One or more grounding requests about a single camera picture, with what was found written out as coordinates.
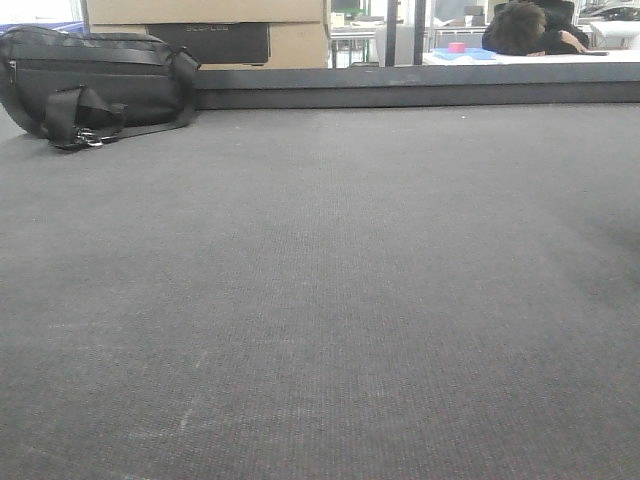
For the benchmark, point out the grey conveyor belt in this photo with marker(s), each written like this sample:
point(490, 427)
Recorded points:
point(438, 293)

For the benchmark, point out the pink block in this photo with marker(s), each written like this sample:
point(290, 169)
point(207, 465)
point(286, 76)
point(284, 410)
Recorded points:
point(456, 47)

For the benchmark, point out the lower cardboard box black print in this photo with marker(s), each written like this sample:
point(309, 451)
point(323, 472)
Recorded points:
point(247, 45)

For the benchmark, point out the shallow blue tray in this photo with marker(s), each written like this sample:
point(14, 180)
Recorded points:
point(468, 53)

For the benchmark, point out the person in black resting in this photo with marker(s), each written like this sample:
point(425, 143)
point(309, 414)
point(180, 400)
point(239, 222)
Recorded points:
point(505, 41)

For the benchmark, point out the black fabric bag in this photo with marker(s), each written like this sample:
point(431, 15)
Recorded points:
point(85, 90)

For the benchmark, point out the upper cardboard box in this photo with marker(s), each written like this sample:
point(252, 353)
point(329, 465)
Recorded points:
point(183, 11)

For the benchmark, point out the white table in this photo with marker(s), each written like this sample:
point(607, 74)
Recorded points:
point(615, 56)

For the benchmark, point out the black vertical post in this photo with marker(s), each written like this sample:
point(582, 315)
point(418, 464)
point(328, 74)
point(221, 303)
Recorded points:
point(391, 32)

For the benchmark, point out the dark conveyor side rail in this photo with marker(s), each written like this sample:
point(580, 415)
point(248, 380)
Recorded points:
point(419, 86)

